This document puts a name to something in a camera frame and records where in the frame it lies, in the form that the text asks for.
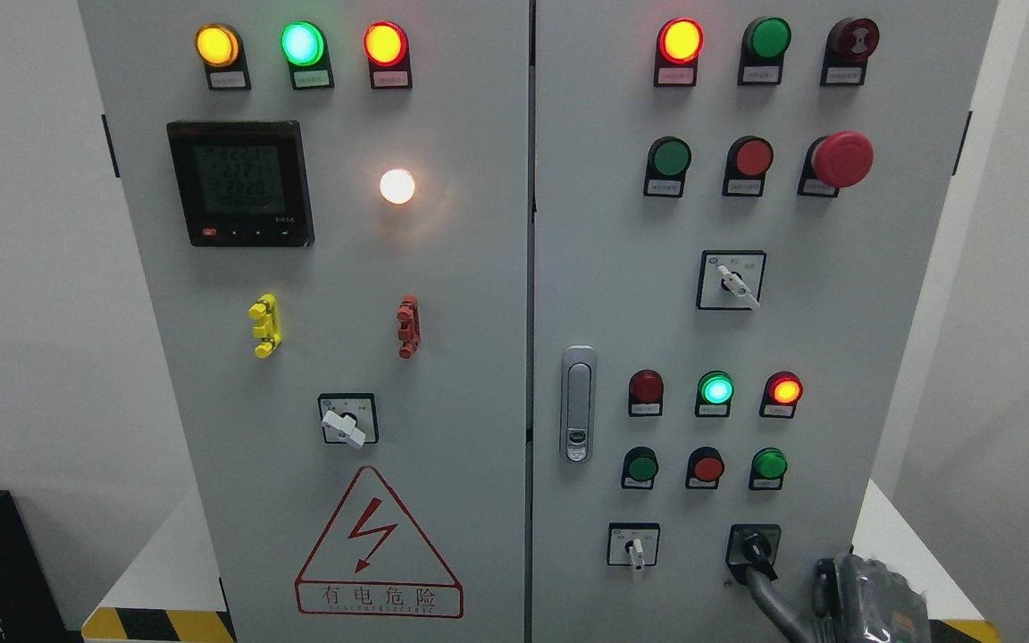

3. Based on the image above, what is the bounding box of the red push button upper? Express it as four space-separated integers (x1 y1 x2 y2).
722 136 774 198

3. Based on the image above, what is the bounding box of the dark red buzzer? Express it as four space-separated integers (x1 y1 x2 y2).
820 17 881 87

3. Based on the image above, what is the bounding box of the white platform with hazard stripes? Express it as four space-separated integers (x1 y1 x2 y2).
80 481 1000 642

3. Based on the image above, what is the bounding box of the white-handled selector switch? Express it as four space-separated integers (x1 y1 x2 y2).
606 522 661 582
697 251 767 311

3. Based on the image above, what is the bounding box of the green lit indicator lamp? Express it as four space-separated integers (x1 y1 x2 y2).
280 21 335 90

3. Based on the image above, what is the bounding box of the green unlit lamp top right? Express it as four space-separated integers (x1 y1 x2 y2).
738 16 792 86

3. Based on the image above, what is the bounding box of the green illuminated button lower right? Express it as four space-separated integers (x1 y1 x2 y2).
748 446 789 491

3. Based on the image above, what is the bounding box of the red terminal connector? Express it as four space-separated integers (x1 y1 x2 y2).
396 296 422 361

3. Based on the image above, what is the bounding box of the green push button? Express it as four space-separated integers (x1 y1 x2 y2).
620 445 660 491
642 136 691 198

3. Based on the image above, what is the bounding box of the white-handled selector switch lower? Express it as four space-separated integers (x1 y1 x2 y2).
606 522 661 582

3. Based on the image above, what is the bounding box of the red-rimmed lit indicator lamp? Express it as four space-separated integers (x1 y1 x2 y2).
363 21 413 90

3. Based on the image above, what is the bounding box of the red push button lower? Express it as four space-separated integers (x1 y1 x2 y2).
683 446 725 489

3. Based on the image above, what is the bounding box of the grey right cabinet door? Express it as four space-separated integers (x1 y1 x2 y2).
531 1 998 642

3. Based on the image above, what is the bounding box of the white-handled selector switch upper right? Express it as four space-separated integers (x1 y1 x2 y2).
697 251 767 311

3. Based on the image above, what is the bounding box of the red lit lamp right door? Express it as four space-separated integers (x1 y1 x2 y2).
653 17 704 87

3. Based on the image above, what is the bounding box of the yellow indicator lamp top left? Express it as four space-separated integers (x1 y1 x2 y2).
196 23 252 91

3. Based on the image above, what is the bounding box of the black knob selector switch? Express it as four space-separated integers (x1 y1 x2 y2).
726 524 782 586

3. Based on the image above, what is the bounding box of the green push button upper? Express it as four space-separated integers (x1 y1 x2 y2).
642 136 691 198

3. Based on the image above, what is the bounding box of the green lit lamp middle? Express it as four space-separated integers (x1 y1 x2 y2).
695 371 734 418

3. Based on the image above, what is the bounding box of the black digital power meter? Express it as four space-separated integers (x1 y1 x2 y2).
166 121 314 247

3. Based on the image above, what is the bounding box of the dark red indicator lamp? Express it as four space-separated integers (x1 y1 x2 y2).
626 369 665 418

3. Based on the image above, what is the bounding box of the green push button lower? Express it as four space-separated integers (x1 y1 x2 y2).
620 445 660 491

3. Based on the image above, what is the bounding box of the white-handled selector switch left door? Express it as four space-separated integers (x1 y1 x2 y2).
317 392 380 449

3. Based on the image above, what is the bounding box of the grey left cabinet door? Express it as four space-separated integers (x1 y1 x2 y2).
80 1 531 642

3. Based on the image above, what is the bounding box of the red push button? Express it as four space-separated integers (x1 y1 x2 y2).
722 136 774 198
683 446 725 489

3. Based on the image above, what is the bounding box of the white lit indicator lamp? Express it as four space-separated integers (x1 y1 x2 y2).
379 168 416 205

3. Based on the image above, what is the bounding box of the red electric hazard warning sticker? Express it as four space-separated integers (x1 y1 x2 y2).
294 465 463 619

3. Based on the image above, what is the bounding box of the silver door latch handle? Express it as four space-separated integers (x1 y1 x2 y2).
560 345 597 463

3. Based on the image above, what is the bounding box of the red indicator lamp middle right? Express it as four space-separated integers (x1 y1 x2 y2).
758 371 804 419

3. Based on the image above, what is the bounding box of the grey cabinet door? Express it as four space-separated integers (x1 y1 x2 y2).
80 1 531 642
531 1 998 642

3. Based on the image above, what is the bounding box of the red emergency stop mushroom button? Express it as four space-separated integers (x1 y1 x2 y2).
797 130 874 198

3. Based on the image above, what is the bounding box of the yellow terminal connector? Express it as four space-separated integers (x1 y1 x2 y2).
248 293 282 359

